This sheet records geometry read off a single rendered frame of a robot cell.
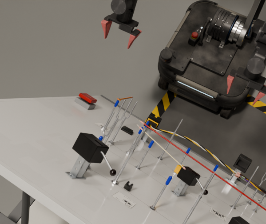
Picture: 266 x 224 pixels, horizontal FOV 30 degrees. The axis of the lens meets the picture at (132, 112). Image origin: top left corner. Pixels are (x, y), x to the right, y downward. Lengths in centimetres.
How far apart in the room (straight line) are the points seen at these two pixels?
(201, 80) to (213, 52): 20
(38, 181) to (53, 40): 230
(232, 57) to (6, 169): 210
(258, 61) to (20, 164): 91
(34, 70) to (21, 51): 17
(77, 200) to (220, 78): 194
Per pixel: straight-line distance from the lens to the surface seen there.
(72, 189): 99
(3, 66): 313
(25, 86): 302
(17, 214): 185
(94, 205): 97
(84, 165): 104
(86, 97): 163
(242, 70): 176
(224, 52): 288
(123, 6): 170
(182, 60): 278
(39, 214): 184
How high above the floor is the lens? 254
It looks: 61 degrees down
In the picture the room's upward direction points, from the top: 5 degrees clockwise
